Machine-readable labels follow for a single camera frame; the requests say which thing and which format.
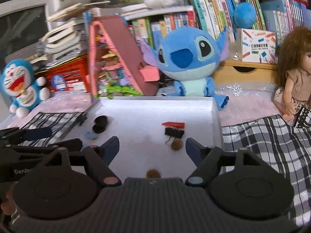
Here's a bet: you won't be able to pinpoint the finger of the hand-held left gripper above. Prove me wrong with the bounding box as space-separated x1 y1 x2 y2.
0 127 53 142
0 138 83 154

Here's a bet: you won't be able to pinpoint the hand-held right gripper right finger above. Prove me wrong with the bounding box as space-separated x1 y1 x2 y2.
185 137 269 187

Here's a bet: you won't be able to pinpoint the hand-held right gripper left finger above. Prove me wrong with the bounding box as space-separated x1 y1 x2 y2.
44 136 122 187

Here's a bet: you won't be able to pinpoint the white cardboard box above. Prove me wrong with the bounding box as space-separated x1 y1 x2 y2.
57 96 223 180

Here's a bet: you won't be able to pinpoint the red utility knife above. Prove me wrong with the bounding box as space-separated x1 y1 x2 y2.
162 121 185 129

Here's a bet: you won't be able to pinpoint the person's left hand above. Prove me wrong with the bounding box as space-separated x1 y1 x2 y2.
0 183 16 215

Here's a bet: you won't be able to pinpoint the small black binder clip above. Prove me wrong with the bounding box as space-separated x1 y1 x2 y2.
77 112 88 127

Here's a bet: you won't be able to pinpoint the clear plastic bags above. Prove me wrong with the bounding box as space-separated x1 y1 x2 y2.
31 93 91 113

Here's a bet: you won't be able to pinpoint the blue robot cat plush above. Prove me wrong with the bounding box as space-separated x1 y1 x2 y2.
0 59 51 120

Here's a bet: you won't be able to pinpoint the black white plaid blanket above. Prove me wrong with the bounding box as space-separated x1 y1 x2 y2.
19 112 311 227

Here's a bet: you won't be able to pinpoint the red plastic crate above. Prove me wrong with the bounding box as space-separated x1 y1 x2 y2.
36 55 90 93

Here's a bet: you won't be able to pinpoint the clear bubble wrap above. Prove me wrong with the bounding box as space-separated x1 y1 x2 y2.
216 83 277 96

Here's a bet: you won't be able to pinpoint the pink triangular miniature house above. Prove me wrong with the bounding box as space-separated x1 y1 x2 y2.
87 17 159 100

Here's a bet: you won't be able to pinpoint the blue alien plush toy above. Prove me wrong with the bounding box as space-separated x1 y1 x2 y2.
141 27 230 111

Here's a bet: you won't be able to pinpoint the wooden drawer box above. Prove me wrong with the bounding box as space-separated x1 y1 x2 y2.
211 59 280 86

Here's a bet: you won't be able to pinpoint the stack of worn books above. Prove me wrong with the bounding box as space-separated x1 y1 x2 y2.
5 1 127 66

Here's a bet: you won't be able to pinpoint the window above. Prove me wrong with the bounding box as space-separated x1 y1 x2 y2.
0 0 114 59

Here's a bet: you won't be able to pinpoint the white printed carton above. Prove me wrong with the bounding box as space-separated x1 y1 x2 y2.
235 28 279 65

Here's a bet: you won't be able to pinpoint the brown-haired baby doll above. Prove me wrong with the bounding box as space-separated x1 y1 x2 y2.
273 27 311 129

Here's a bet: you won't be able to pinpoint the row of shelf books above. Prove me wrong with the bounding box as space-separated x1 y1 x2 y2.
121 0 311 46

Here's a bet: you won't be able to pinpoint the blue and white plush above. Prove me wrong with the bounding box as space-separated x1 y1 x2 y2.
204 0 258 29

